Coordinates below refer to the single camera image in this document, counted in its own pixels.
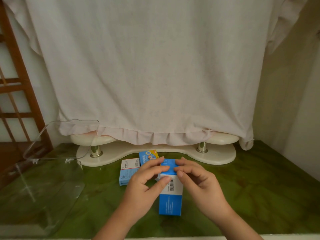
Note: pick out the person's left hand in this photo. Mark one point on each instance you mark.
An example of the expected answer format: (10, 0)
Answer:
(140, 194)

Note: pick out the person's right hand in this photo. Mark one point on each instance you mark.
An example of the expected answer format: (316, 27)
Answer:
(205, 192)

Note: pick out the person's right thumb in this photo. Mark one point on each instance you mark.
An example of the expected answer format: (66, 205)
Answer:
(184, 181)

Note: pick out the person's left thumb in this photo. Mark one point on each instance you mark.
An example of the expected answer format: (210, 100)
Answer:
(160, 186)

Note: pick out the person's left middle finger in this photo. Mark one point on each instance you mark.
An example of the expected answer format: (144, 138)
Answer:
(152, 162)

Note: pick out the person's right middle finger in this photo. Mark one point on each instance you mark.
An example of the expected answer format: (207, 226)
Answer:
(191, 164)

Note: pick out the blue and white medicine box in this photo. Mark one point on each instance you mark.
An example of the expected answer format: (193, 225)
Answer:
(171, 202)

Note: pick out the person's right forearm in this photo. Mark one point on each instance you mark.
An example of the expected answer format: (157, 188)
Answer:
(237, 226)

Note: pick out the person's left forearm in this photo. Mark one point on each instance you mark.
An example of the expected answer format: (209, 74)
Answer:
(117, 226)

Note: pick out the blue medicine box yellow corner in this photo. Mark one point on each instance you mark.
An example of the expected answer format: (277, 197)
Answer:
(147, 157)

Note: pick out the cream plastic stand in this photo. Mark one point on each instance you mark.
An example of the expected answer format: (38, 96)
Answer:
(140, 153)

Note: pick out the light blue white medicine box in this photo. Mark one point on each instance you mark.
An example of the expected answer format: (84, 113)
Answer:
(127, 171)

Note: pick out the pale pink cover cloth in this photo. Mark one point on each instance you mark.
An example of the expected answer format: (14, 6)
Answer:
(155, 67)

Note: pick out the clear acrylic box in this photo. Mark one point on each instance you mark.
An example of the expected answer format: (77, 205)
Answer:
(47, 187)

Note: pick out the shiny metal stand post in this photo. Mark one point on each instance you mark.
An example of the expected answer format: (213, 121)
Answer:
(202, 147)
(96, 150)

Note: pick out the brown wooden lattice frame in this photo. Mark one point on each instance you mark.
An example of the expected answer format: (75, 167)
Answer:
(22, 92)

